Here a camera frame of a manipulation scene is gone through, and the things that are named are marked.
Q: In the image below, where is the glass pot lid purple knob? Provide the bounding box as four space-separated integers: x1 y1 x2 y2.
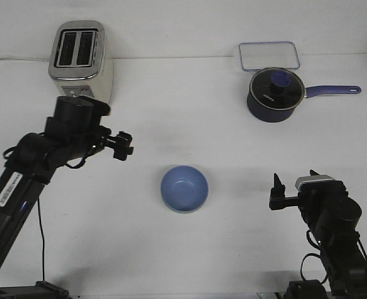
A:
249 67 305 110

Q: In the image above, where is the dark blue saucepan purple handle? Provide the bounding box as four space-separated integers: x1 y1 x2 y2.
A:
247 85 361 123

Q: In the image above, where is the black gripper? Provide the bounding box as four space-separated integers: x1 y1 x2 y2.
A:
104 131 134 161
269 169 345 218

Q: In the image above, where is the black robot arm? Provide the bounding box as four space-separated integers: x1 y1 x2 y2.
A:
269 170 367 298
0 96 133 298

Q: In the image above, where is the blue bowl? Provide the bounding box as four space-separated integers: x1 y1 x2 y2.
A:
160 165 209 214

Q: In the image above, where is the silver two-slot toaster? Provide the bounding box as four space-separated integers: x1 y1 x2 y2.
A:
48 20 114 103

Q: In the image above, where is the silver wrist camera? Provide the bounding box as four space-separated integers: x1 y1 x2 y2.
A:
295 174 335 192

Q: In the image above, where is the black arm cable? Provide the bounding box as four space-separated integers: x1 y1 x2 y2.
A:
300 232 367 293
2 133 106 283

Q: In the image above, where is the clear container lid blue rim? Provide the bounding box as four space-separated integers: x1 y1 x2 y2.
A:
239 41 300 72

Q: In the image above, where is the white toaster power cord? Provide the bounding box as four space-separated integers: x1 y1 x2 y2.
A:
0 55 52 62

